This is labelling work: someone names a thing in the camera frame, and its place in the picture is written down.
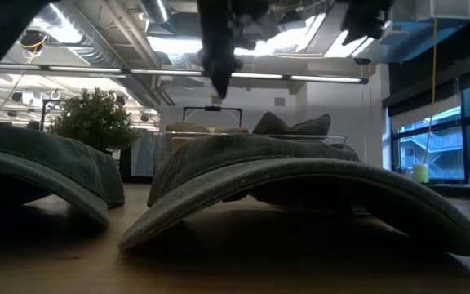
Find olive green jacket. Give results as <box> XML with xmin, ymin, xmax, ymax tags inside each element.
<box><xmin>252</xmin><ymin>111</ymin><xmax>332</xmax><ymax>136</ymax></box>

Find black ceiling camera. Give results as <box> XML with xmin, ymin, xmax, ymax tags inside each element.
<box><xmin>18</xmin><ymin>29</ymin><xmax>49</xmax><ymax>54</ymax></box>

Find light green container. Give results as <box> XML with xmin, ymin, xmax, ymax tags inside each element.
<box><xmin>413</xmin><ymin>163</ymin><xmax>430</xmax><ymax>185</ymax></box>

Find small green potted plant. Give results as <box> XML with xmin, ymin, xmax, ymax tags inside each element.
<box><xmin>47</xmin><ymin>87</ymin><xmax>143</xmax><ymax>183</ymax></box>

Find long ceiling light strip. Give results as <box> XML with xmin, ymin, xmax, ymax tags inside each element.
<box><xmin>0</xmin><ymin>63</ymin><xmax>369</xmax><ymax>85</ymax></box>

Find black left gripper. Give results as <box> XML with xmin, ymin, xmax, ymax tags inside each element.
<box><xmin>196</xmin><ymin>0</ymin><xmax>271</xmax><ymax>99</ymax></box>

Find dark grey baseball cap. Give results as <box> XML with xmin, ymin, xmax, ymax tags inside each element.
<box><xmin>328</xmin><ymin>142</ymin><xmax>361</xmax><ymax>163</ymax></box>
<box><xmin>0</xmin><ymin>121</ymin><xmax>126</xmax><ymax>228</ymax></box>
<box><xmin>117</xmin><ymin>133</ymin><xmax>470</xmax><ymax>257</ymax></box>

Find silver ventilation duct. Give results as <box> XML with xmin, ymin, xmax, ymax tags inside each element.
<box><xmin>139</xmin><ymin>0</ymin><xmax>171</xmax><ymax>25</ymax></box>

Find clear plastic bin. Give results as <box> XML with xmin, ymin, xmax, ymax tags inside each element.
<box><xmin>255</xmin><ymin>133</ymin><xmax>348</xmax><ymax>145</ymax></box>
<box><xmin>131</xmin><ymin>129</ymin><xmax>257</xmax><ymax>176</ymax></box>

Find large window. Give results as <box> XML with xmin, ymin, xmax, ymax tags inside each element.
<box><xmin>389</xmin><ymin>77</ymin><xmax>470</xmax><ymax>183</ymax></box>

